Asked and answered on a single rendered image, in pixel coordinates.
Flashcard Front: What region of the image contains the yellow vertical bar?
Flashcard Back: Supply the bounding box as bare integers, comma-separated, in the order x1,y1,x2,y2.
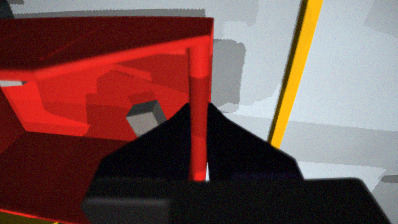
267,0,323,148

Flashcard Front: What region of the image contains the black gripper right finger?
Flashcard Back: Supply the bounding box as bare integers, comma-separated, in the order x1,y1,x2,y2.
206,102,304,180

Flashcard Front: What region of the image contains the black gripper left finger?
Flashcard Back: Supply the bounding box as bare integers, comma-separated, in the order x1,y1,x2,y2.
91,103,191,182

